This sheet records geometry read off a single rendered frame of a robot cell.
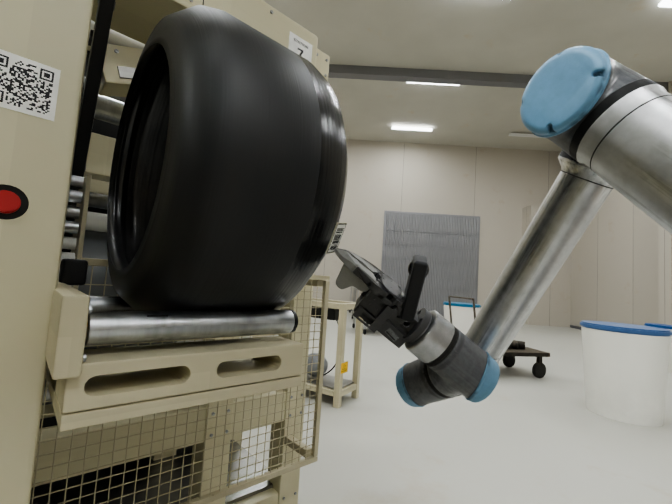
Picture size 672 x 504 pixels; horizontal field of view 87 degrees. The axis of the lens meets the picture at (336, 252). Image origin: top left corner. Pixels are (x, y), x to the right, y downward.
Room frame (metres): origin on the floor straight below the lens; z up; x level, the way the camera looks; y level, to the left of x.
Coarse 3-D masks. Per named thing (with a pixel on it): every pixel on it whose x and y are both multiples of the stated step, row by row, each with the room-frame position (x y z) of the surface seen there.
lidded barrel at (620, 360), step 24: (600, 336) 3.00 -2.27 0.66; (624, 336) 2.87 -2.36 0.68; (648, 336) 2.81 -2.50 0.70; (600, 360) 3.02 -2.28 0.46; (624, 360) 2.88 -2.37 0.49; (648, 360) 2.82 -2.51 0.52; (600, 384) 3.03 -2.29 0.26; (624, 384) 2.89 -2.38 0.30; (648, 384) 2.83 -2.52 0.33; (600, 408) 3.04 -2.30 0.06; (624, 408) 2.90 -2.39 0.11; (648, 408) 2.84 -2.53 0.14
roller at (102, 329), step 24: (96, 312) 0.48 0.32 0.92; (120, 312) 0.50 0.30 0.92; (144, 312) 0.52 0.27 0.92; (168, 312) 0.54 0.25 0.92; (192, 312) 0.57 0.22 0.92; (216, 312) 0.59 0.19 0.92; (240, 312) 0.62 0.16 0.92; (264, 312) 0.65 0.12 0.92; (288, 312) 0.69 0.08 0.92; (96, 336) 0.47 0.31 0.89; (120, 336) 0.49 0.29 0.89; (144, 336) 0.51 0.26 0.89; (168, 336) 0.54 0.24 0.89; (192, 336) 0.56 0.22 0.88; (216, 336) 0.59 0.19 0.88
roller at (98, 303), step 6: (90, 300) 0.70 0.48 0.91; (96, 300) 0.71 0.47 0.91; (102, 300) 0.72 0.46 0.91; (108, 300) 0.72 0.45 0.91; (114, 300) 0.73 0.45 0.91; (120, 300) 0.74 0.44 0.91; (96, 306) 0.71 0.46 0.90; (102, 306) 0.71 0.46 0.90; (108, 306) 0.72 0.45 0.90; (114, 306) 0.73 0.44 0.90; (120, 306) 0.73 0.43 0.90; (126, 306) 0.74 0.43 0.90
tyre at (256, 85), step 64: (192, 64) 0.46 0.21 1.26; (256, 64) 0.48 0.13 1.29; (128, 128) 0.76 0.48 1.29; (192, 128) 0.45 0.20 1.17; (256, 128) 0.47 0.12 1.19; (320, 128) 0.55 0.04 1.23; (128, 192) 0.85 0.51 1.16; (192, 192) 0.46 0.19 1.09; (256, 192) 0.49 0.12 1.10; (320, 192) 0.55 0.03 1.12; (128, 256) 0.80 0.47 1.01; (192, 256) 0.49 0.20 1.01; (256, 256) 0.54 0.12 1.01; (320, 256) 0.62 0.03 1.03
